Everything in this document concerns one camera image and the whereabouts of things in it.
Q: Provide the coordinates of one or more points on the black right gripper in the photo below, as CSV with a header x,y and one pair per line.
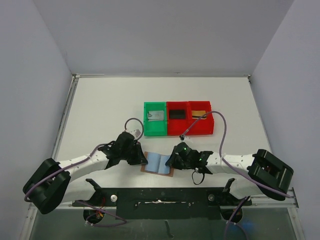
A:
x,y
175,160

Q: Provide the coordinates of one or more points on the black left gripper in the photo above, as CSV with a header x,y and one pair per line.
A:
x,y
136,155

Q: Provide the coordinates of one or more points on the brown leather card holder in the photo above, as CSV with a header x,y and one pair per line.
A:
x,y
156,164

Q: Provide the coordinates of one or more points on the green plastic bin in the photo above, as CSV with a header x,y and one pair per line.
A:
x,y
155,128

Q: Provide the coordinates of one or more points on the black VIP card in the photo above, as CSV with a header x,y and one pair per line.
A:
x,y
177,114

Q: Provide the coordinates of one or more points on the gold VIP card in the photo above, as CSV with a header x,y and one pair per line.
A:
x,y
197,114

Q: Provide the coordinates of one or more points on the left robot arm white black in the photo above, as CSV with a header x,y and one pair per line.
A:
x,y
47,187

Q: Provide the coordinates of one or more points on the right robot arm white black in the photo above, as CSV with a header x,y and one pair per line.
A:
x,y
264,173

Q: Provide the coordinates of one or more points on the blue white striped card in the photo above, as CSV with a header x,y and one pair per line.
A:
x,y
155,116

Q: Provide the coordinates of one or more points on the middle red plastic bin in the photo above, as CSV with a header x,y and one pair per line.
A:
x,y
176,127

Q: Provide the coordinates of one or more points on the red plastic bin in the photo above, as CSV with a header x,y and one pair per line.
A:
x,y
205,126
176,127

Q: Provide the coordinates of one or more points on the right red plastic bin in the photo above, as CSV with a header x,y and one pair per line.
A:
x,y
205,126

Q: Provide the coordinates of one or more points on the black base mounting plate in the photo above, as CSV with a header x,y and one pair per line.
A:
x,y
165,203

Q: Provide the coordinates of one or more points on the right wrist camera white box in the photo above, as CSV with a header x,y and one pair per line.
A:
x,y
183,137

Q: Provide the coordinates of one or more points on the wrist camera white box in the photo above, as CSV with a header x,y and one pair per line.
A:
x,y
136,132
183,137

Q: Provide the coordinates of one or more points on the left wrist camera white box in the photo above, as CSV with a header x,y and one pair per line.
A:
x,y
136,132

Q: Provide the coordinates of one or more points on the aluminium front rail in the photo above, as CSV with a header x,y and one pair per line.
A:
x,y
292,197

